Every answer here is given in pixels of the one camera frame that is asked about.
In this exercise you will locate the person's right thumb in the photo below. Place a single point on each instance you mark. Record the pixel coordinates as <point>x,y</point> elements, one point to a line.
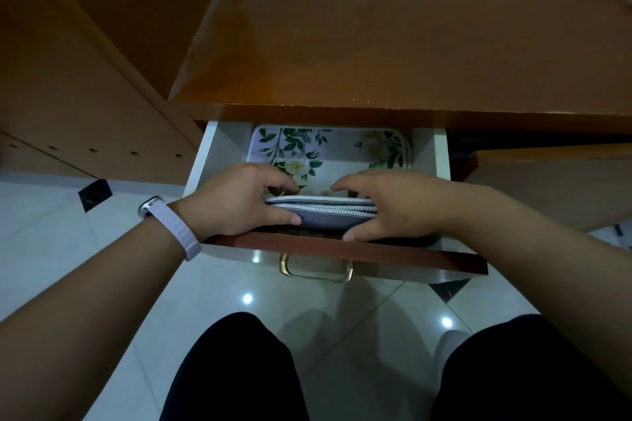
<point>359,230</point>

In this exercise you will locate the person's black trouser leg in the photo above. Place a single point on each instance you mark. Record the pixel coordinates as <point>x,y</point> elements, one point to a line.
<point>237,376</point>
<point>528,376</point>

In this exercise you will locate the grey lace-trimmed cloth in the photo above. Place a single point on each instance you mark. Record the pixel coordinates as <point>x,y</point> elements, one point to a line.
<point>323,213</point>

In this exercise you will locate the brown wooden desk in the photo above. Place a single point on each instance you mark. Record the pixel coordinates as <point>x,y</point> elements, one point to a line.
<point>405,36</point>

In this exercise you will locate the brown wooden cabinet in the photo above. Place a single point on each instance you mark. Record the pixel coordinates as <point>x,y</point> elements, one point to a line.
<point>89,65</point>

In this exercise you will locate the floral placemat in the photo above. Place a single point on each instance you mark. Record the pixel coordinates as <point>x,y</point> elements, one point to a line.
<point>340,154</point>

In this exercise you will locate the white wristband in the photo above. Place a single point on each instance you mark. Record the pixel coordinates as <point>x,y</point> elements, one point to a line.
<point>173,228</point>

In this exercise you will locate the person's left thumb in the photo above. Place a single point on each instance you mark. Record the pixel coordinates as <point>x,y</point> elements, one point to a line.
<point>284,218</point>

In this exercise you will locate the person's left hand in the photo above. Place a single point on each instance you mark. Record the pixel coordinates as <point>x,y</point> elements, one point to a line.
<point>227,201</point>

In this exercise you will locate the white drawer with brown front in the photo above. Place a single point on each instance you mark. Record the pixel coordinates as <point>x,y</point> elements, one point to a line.
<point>345,250</point>

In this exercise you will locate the person's right hand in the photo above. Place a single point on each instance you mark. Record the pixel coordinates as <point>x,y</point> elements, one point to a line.
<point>410,206</point>

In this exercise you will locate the brown wooden cabinet door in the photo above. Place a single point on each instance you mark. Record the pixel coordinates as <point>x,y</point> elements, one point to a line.
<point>558,184</point>

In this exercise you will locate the person's right forearm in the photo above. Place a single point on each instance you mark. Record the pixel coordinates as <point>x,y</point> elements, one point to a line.
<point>548,258</point>

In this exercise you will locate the person's left forearm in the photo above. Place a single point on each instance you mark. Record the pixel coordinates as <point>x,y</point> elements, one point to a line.
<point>84,317</point>

